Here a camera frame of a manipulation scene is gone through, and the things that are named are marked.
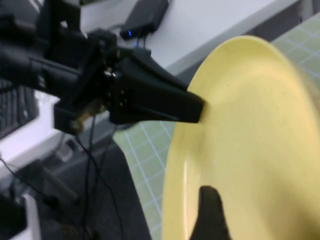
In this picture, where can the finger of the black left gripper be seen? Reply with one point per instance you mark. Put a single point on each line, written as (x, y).
(145, 67)
(155, 105)

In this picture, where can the black hub box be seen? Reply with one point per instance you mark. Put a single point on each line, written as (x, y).
(145, 15)

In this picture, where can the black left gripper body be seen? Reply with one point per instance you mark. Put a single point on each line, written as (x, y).
(95, 65)

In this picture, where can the white desk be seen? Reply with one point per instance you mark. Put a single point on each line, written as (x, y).
(200, 25)

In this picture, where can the black computer keyboard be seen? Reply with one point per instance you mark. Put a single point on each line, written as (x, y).
(15, 107)

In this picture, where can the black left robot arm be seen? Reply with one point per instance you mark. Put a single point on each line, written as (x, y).
(62, 15)

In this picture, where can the yellow round plate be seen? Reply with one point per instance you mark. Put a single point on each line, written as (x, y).
(250, 125)

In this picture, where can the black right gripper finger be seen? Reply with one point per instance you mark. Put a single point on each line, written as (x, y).
(211, 215)

